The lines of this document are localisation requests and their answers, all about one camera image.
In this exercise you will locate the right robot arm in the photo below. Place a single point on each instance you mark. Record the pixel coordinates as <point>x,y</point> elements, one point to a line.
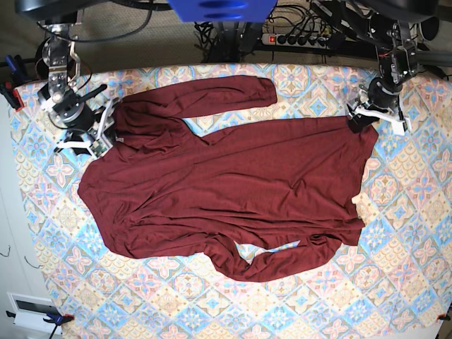
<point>59,98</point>

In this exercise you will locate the white wall outlet box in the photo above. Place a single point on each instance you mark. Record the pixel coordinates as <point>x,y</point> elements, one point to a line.
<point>21,302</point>

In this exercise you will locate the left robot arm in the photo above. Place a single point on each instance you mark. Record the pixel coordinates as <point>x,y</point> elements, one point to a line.
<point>397,57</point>

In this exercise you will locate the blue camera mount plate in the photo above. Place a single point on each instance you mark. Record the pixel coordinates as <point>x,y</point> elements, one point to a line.
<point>252,11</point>

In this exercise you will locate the blue orange clamp upper left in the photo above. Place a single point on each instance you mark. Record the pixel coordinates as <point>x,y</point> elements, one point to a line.
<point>17,74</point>

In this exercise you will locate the patterned tile tablecloth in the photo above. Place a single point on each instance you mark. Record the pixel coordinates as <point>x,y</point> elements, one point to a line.
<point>397,279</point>

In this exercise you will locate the blue orange clamp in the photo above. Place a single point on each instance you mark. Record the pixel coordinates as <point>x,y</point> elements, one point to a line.
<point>58,318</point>
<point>17,74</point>

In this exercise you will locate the orange clamp lower right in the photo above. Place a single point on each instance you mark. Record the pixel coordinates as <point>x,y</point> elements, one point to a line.
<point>443,317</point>

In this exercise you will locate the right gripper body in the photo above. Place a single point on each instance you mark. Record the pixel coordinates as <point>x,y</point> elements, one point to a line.
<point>72,113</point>

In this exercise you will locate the dark red t-shirt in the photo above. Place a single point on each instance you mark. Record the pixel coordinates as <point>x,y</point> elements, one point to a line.
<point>262,200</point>

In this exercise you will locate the white power strip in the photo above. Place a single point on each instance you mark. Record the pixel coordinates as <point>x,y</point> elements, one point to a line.
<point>305,41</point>

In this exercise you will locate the blue orange clamp lower left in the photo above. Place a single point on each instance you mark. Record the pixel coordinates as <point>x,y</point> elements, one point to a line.
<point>58,318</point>

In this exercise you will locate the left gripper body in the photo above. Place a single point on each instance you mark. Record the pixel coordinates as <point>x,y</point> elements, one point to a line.
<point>380,94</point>

